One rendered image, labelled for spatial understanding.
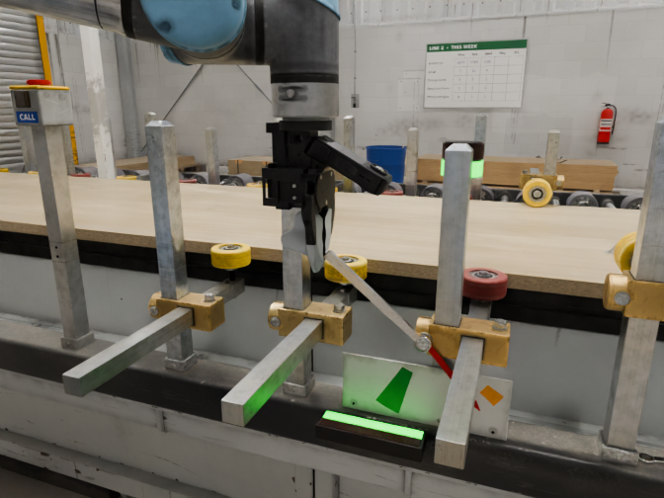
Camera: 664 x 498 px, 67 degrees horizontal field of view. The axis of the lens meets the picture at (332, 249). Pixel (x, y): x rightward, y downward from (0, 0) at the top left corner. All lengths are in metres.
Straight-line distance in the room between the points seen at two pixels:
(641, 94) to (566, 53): 1.10
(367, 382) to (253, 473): 0.67
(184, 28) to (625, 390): 0.70
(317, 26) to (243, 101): 8.85
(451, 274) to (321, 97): 0.31
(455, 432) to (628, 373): 0.31
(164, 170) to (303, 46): 0.37
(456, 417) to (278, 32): 0.49
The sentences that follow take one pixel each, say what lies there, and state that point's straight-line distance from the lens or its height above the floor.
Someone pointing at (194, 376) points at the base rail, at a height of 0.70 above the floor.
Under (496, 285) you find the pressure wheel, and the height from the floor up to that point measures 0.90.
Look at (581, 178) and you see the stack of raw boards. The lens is 6.66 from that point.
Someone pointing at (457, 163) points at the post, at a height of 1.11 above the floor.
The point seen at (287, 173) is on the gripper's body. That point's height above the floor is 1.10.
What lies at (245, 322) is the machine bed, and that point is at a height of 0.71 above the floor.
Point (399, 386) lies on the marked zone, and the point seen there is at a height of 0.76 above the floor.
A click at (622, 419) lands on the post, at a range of 0.83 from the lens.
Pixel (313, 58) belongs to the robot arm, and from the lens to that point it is 0.65.
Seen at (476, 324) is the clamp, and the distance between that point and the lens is 0.78.
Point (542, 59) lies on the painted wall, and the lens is 7.92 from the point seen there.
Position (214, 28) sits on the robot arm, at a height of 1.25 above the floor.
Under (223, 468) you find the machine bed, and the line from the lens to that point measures 1.48.
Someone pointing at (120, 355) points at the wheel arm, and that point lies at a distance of 0.81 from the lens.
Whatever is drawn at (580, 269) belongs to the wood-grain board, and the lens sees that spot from 1.01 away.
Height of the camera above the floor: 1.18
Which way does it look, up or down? 16 degrees down
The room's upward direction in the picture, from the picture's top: straight up
